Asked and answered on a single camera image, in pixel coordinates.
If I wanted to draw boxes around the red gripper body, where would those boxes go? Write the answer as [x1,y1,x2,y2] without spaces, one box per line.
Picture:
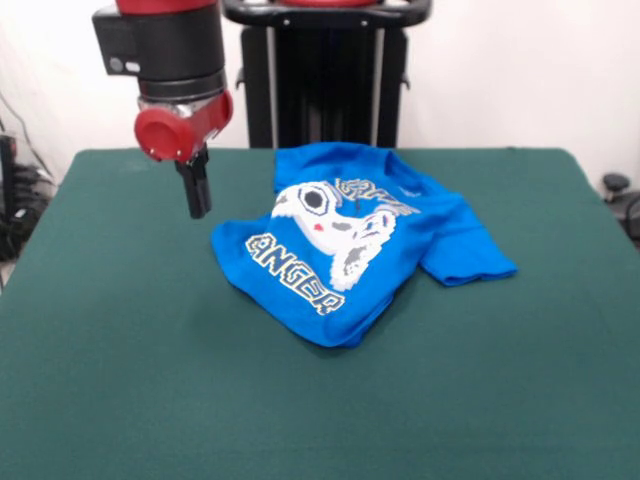
[133,88,235,164]

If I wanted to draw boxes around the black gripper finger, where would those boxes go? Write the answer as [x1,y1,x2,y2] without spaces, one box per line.
[192,143,214,215]
[174,160,208,221]

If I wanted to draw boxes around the blue game-controller print t-shirt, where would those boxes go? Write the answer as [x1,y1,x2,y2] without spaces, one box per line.
[209,141,519,350]

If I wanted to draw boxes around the dark green table cloth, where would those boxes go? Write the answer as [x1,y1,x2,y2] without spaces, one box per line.
[0,147,640,480]

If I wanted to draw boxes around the black electronics box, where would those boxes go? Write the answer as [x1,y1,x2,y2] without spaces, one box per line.
[0,132,20,261]

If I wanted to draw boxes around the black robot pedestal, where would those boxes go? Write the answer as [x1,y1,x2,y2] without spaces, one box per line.
[218,0,432,149]

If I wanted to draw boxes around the grey wall cable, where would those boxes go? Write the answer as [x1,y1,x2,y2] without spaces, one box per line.
[0,91,52,176]

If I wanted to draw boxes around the black cable bundle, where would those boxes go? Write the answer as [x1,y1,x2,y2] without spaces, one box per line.
[10,163,57,236]

